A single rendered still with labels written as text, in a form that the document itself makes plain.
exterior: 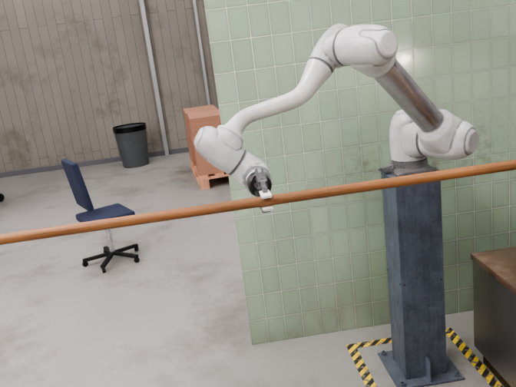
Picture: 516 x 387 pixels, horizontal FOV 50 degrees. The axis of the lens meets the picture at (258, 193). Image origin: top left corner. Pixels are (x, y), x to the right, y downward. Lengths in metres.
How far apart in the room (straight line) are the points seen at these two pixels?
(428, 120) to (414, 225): 0.52
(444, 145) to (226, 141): 0.91
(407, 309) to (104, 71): 7.28
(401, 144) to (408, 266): 0.55
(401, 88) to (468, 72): 1.02
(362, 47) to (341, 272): 1.53
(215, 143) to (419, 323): 1.39
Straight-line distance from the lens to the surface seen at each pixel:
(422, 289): 2.66
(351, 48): 1.96
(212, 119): 6.52
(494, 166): 1.77
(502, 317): 2.61
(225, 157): 1.83
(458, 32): 3.05
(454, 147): 2.31
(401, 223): 2.51
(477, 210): 3.26
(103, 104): 9.24
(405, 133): 2.43
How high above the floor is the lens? 1.64
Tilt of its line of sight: 15 degrees down
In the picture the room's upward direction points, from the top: 7 degrees counter-clockwise
